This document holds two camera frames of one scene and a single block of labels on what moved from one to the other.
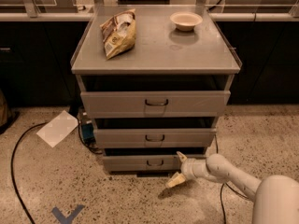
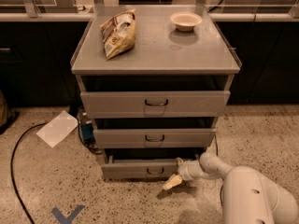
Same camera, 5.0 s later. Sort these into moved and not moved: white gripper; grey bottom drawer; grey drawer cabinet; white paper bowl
Moved: grey bottom drawer
Not moved: grey drawer cabinet; white gripper; white paper bowl
